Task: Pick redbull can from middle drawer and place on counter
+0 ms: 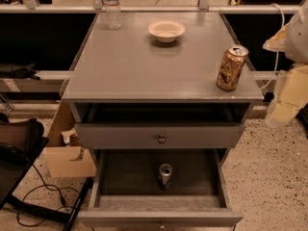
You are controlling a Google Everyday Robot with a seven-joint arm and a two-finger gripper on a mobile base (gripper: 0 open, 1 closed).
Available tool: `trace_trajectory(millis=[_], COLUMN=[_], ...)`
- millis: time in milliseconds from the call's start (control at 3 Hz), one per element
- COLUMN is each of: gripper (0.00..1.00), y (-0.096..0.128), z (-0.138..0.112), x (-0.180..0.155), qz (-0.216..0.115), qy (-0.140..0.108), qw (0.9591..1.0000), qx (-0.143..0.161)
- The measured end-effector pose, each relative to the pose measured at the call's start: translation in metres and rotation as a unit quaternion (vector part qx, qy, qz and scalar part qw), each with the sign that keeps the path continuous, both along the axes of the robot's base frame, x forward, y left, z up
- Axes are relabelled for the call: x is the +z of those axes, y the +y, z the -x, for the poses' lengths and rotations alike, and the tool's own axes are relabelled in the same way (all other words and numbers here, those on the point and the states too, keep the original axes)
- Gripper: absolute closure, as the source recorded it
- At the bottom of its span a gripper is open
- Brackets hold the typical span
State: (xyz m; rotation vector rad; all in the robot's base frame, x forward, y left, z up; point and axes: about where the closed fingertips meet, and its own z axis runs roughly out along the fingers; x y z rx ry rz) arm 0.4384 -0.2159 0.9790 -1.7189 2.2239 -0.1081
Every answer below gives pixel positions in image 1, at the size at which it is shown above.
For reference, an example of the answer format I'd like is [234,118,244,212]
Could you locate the silver blue redbull can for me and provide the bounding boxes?
[159,164,172,190]

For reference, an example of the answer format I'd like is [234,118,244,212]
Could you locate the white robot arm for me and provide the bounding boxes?
[263,5,308,128]

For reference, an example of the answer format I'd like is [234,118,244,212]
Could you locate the grey drawer cabinet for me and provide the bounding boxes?
[64,12,262,231]

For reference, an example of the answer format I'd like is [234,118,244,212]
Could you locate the grey top drawer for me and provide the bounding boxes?
[76,103,248,149]

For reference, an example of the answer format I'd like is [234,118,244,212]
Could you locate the grey open middle drawer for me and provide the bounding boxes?
[78,149,243,229]

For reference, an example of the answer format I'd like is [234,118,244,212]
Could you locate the gold soda can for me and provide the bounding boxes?
[217,45,248,91]

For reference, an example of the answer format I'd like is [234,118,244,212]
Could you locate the white paper bowl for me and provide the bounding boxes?
[148,20,186,43]

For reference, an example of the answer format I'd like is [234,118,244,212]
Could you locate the cardboard box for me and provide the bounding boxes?
[45,102,96,178]

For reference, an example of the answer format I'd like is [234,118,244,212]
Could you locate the clear plastic water bottle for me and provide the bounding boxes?
[103,0,121,30]

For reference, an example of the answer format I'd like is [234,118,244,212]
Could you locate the brown bag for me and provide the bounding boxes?
[0,113,44,153]

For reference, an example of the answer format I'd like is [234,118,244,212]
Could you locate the black chair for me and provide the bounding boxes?
[0,135,94,231]

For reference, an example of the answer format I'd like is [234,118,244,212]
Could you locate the black object on ledge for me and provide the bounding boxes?
[0,64,39,80]

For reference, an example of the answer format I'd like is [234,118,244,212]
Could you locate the black floor cable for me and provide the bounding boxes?
[16,163,81,228]

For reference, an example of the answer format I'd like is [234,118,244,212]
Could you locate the white hanging cable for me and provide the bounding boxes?
[259,2,287,91]

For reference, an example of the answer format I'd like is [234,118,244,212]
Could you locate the metal railing frame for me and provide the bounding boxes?
[0,0,308,114]

